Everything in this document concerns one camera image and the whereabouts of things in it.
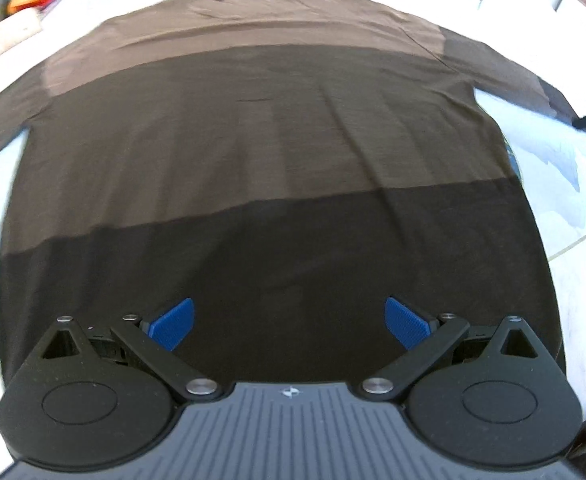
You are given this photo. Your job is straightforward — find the white printed tablecloth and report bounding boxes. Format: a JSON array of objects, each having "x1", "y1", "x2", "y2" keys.
[{"x1": 0, "y1": 0, "x2": 586, "y2": 480}]

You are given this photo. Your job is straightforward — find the red packet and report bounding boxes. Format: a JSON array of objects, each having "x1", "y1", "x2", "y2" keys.
[{"x1": 13, "y1": 0, "x2": 58, "y2": 13}]

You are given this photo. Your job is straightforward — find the beige folded cloth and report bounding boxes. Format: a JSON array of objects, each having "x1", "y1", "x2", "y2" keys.
[{"x1": 0, "y1": 10, "x2": 44, "y2": 76}]

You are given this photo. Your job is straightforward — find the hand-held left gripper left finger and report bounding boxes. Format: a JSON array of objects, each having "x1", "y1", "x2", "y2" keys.
[{"x1": 43, "y1": 297, "x2": 224, "y2": 402}]

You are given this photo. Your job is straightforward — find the brown sweater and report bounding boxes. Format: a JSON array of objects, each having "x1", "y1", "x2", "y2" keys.
[{"x1": 0, "y1": 0, "x2": 569, "y2": 401}]

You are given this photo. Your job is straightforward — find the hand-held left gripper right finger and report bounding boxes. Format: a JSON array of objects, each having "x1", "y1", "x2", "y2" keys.
[{"x1": 355, "y1": 296, "x2": 544, "y2": 402}]

